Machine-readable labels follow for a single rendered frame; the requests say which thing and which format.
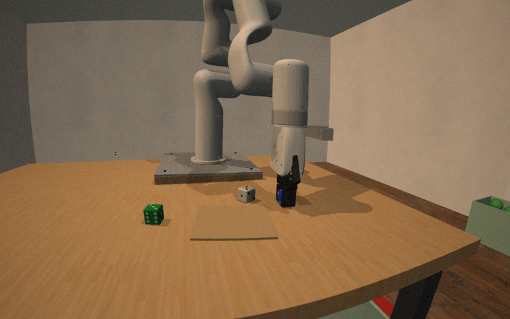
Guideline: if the white die with black pips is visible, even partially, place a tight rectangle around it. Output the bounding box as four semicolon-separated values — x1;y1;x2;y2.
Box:
238;186;255;203

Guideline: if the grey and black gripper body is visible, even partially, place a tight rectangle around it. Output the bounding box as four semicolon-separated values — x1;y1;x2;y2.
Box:
270;124;305;177

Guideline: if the green die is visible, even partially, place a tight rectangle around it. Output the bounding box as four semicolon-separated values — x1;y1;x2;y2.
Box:
143;204;164;225

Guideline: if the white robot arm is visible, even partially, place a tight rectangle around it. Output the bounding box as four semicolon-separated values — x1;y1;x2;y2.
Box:
191;0;333;165

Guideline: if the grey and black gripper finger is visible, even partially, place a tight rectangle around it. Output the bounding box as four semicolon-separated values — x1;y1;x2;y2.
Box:
276;174;284;200
281;156;301;207

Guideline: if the tan flat mat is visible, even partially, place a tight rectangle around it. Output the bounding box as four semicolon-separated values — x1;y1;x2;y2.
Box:
190;205;278;241

